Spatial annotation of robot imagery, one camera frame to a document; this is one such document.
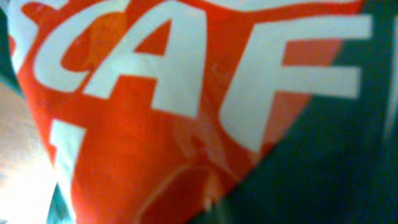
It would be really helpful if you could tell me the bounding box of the green coffee snack bag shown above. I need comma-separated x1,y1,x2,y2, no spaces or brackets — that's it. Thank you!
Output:
1,0,397,223

